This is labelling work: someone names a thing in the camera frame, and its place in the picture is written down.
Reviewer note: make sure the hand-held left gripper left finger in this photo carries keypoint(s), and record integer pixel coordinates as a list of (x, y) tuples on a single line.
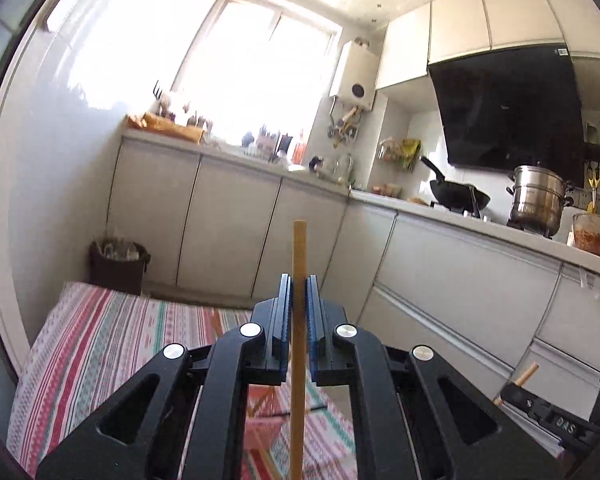
[(286, 320)]

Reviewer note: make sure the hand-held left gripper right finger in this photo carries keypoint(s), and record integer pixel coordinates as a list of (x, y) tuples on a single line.
[(312, 320)]

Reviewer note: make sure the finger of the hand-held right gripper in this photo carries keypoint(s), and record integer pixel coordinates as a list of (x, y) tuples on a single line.
[(515, 397)]

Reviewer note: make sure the tan wooden chopstick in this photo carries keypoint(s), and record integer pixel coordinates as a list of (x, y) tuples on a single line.
[(526, 374), (298, 250)]

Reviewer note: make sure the black chopstick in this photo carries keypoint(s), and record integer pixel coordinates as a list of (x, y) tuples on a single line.
[(275, 413)]

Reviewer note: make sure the row of white cabinet doors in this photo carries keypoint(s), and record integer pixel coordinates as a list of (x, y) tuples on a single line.
[(230, 230)]

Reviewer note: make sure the clear kettle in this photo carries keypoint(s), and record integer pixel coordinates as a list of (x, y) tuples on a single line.
[(345, 167)]

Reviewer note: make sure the glass bowl with red food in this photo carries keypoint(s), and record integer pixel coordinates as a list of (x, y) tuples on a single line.
[(597, 240)]

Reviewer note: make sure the orange bottle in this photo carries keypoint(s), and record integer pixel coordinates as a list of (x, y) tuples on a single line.
[(300, 147)]

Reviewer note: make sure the dark trash bin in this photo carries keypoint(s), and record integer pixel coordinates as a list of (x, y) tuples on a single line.
[(117, 275)]

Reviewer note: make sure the patterned striped tablecloth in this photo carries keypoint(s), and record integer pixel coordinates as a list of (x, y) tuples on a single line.
[(105, 340)]

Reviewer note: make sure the black wok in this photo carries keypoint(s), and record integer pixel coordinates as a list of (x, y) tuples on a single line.
[(460, 200)]

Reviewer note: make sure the yellow snack packet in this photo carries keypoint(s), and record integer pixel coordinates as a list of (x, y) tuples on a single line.
[(410, 152)]

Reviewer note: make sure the steel steamer pot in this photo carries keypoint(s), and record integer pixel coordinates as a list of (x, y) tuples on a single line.
[(537, 200)]

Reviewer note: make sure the white gas water heater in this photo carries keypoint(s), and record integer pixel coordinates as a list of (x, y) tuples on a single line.
[(355, 75)]

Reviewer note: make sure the kitchen window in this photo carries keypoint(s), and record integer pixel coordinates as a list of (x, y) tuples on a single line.
[(250, 70)]

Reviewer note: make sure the black pronged holder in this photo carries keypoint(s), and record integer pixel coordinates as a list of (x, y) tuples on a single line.
[(158, 92)]

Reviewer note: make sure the black range hood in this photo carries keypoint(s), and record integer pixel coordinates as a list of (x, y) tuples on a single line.
[(505, 110)]

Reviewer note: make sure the frosted glass sliding door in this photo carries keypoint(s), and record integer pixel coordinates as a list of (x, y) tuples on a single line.
[(0, 60)]

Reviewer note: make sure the wall-mounted steel basket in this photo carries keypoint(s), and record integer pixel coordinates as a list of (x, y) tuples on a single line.
[(390, 152)]

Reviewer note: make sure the white upper wall cabinets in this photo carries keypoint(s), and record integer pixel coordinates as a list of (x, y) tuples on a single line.
[(520, 15)]

